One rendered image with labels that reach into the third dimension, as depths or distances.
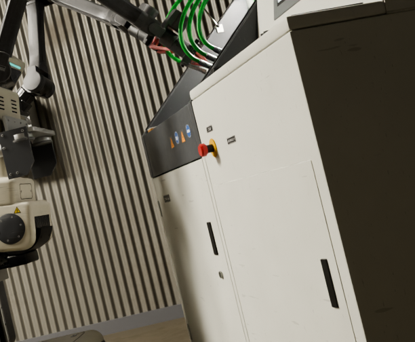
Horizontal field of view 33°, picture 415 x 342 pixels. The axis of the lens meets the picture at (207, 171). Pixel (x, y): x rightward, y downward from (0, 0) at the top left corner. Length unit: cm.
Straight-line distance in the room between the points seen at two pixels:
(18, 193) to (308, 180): 131
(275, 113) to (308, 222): 24
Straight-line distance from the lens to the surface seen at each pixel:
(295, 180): 149
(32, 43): 287
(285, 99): 146
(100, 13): 275
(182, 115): 214
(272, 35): 147
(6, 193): 249
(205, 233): 218
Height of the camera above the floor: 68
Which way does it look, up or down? 2 degrees up
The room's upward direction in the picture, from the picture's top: 14 degrees counter-clockwise
